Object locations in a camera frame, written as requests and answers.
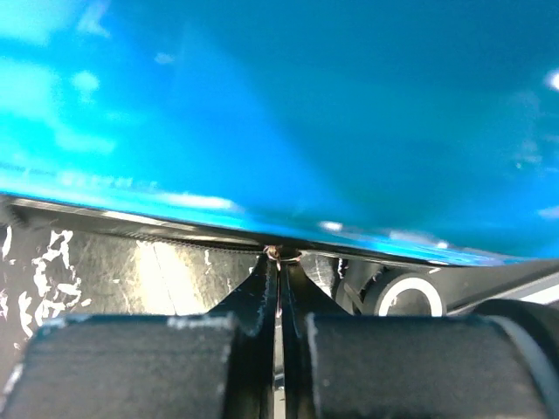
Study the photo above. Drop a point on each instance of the blue suitcase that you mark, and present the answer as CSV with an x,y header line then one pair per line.
x,y
422,134

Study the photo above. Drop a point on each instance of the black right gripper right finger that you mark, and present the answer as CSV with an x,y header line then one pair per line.
x,y
500,361

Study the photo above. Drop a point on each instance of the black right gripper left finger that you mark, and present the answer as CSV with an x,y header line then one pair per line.
x,y
214,365

